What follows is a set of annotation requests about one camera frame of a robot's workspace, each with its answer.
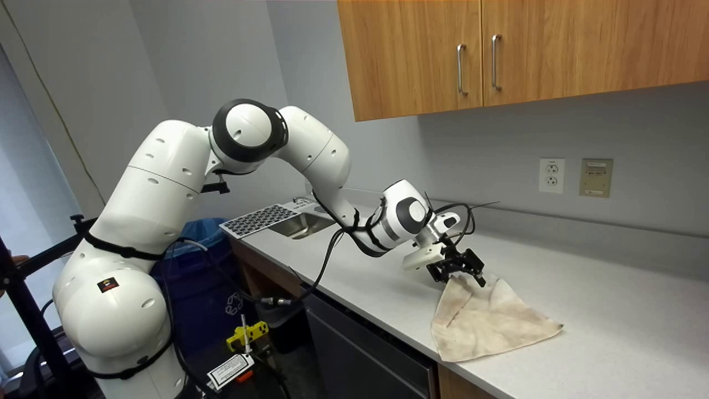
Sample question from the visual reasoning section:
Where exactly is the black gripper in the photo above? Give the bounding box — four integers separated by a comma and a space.
428, 246, 488, 287

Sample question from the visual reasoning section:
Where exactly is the beige stained cloth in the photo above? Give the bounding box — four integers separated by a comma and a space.
429, 273, 562, 362

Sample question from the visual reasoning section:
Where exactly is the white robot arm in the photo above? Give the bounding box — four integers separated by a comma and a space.
54, 99, 482, 399

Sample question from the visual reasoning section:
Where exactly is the yellow tool on floor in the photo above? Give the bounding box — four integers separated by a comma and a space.
225, 320, 267, 353

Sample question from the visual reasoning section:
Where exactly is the blue recycling bin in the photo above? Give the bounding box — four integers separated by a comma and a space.
150, 217, 242, 359

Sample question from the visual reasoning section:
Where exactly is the black tripod leg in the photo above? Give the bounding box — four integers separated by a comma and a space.
0, 215, 93, 394

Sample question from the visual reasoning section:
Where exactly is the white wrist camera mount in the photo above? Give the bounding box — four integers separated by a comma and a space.
402, 246, 442, 267

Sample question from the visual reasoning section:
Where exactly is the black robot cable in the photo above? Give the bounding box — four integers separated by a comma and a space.
294, 200, 479, 313

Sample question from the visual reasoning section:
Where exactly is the white wall power outlet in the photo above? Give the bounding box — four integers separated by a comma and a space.
538, 159, 565, 194

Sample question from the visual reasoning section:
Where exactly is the beige wall plate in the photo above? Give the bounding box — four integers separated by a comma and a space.
581, 157, 614, 197

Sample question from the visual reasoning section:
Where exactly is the wooden wall cabinet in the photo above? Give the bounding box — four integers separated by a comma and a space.
336, 0, 709, 119

